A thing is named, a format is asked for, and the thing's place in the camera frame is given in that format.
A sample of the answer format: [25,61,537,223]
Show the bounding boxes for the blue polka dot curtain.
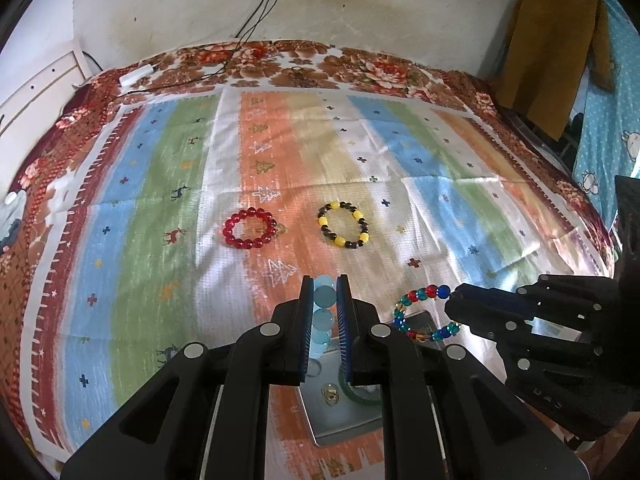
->
[573,0,639,229]

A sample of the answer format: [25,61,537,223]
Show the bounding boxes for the black charger cable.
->
[119,0,286,97]

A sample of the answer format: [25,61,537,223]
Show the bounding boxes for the multicolour glass bead bracelet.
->
[390,283,462,345]

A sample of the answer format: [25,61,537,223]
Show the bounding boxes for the floral brown bedsheet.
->
[0,39,622,480]

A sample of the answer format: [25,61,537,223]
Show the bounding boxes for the yellow and black bead bracelet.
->
[316,199,372,250]

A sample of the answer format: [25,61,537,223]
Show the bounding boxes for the mustard yellow hanging garment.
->
[494,0,615,140]

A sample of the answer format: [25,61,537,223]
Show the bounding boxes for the silver metal tin box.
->
[294,309,436,449]

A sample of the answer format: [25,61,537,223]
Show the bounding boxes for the green jade bangle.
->
[338,370,382,408]

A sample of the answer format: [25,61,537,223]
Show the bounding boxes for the red bead bracelet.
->
[220,206,279,252]

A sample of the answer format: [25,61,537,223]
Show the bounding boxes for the light blue bead bracelet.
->
[305,274,342,378]

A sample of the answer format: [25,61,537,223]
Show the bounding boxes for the grey crumpled cloth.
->
[0,190,26,254]

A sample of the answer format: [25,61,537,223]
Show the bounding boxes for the white wooden headboard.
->
[1,44,92,162]

